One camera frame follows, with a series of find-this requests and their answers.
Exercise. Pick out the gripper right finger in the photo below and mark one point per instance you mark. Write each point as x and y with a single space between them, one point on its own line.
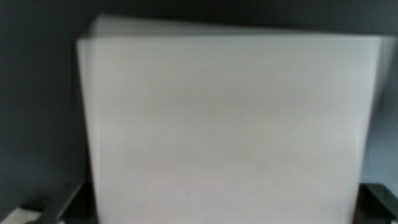
377 205

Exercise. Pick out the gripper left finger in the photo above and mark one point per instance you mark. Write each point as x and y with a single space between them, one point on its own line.
63 209

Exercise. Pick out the white cabinet top box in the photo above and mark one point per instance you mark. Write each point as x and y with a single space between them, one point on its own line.
228 113

